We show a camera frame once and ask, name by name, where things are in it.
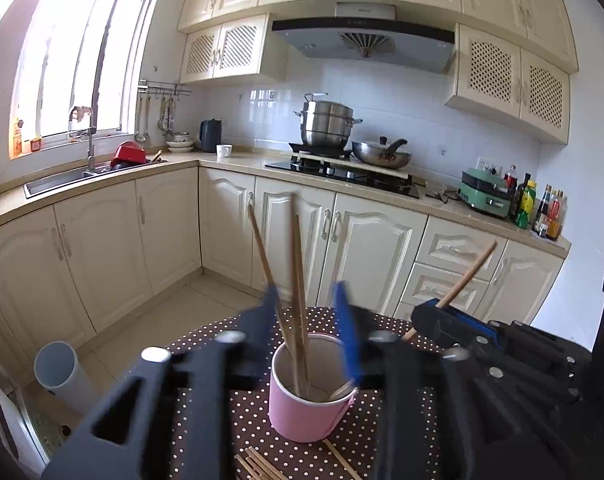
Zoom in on metal wall utensil rack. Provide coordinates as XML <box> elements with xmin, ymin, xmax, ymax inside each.
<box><xmin>138</xmin><ymin>80</ymin><xmax>193</xmax><ymax>101</ymax></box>

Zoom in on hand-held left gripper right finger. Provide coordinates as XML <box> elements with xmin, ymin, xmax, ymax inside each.
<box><xmin>332</xmin><ymin>280</ymin><xmax>577</xmax><ymax>480</ymax></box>

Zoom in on stainless steel sink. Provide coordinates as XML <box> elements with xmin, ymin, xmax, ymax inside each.
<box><xmin>23</xmin><ymin>157</ymin><xmax>169</xmax><ymax>198</ymax></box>

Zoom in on black electric kettle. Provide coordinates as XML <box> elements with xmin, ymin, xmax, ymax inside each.
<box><xmin>199</xmin><ymin>119</ymin><xmax>223</xmax><ymax>153</ymax></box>

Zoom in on beige countertop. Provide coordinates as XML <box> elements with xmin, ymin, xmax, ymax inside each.
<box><xmin>0</xmin><ymin>147</ymin><xmax>572</xmax><ymax>261</ymax></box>

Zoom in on black glass gas stove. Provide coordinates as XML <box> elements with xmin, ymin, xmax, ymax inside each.
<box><xmin>264</xmin><ymin>157</ymin><xmax>421</xmax><ymax>200</ymax></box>

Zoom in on grey plastic pipe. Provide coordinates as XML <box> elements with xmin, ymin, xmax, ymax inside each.
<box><xmin>33</xmin><ymin>341</ymin><xmax>100</xmax><ymax>416</ymax></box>

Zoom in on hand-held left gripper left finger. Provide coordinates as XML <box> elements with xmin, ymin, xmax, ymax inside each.
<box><xmin>42</xmin><ymin>285</ymin><xmax>283</xmax><ymax>480</ymax></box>

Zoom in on steel wok with black handle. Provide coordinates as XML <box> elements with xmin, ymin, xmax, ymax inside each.
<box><xmin>352</xmin><ymin>136</ymin><xmax>413</xmax><ymax>170</ymax></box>

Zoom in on hanging steel ladle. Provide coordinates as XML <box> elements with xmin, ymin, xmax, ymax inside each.
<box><xmin>133</xmin><ymin>95</ymin><xmax>149</xmax><ymax>145</ymax></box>

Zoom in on pink cup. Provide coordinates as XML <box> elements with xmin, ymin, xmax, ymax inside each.
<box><xmin>268</xmin><ymin>332</ymin><xmax>359</xmax><ymax>443</ymax></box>

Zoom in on barred kitchen window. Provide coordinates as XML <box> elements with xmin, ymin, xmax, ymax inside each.
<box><xmin>9</xmin><ymin>0</ymin><xmax>163</xmax><ymax>161</ymax></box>

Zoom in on black and grey range hood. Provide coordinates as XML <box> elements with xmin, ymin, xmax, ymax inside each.
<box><xmin>271</xmin><ymin>2</ymin><xmax>456</xmax><ymax>75</ymax></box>

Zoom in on green electric cooker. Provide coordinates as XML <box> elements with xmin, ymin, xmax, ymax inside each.
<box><xmin>456</xmin><ymin>169</ymin><xmax>517</xmax><ymax>218</ymax></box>

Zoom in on pile of wooden chopsticks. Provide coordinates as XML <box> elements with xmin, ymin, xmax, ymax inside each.
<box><xmin>234</xmin><ymin>439</ymin><xmax>363</xmax><ymax>480</ymax></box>

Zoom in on steel kitchen faucet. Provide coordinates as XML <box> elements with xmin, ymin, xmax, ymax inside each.
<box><xmin>68</xmin><ymin>106</ymin><xmax>99</xmax><ymax>172</ymax></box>

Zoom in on cream lattice door cabinet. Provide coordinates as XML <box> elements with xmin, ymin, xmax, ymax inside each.
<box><xmin>179</xmin><ymin>13</ymin><xmax>289</xmax><ymax>86</ymax></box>
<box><xmin>444</xmin><ymin>23</ymin><xmax>571</xmax><ymax>146</ymax></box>

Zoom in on stack of white bowls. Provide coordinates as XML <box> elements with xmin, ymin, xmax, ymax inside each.
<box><xmin>165</xmin><ymin>132</ymin><xmax>197</xmax><ymax>153</ymax></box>

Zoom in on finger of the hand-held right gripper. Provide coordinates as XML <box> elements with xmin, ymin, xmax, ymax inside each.
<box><xmin>411</xmin><ymin>301</ymin><xmax>577</xmax><ymax>431</ymax></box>
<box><xmin>434</xmin><ymin>299</ymin><xmax>590</xmax><ymax>391</ymax></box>

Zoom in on hanging steel spatulas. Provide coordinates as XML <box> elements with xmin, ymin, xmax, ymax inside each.
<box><xmin>157</xmin><ymin>96</ymin><xmax>177</xmax><ymax>133</ymax></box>

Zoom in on slender wooden chopstick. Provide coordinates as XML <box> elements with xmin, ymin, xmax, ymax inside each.
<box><xmin>247</xmin><ymin>203</ymin><xmax>303</xmax><ymax>398</ymax></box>
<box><xmin>291</xmin><ymin>214</ymin><xmax>313</xmax><ymax>400</ymax></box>
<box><xmin>329</xmin><ymin>240</ymin><xmax>498</xmax><ymax>403</ymax></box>

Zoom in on group of condiment bottles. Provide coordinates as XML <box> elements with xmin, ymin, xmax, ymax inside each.
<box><xmin>504</xmin><ymin>164</ymin><xmax>567</xmax><ymax>242</ymax></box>

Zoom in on stainless steel steamer pot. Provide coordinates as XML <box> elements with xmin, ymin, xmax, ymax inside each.
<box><xmin>293</xmin><ymin>92</ymin><xmax>363</xmax><ymax>151</ymax></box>

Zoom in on red pot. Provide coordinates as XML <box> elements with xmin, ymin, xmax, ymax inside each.
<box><xmin>110</xmin><ymin>141</ymin><xmax>148</xmax><ymax>168</ymax></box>

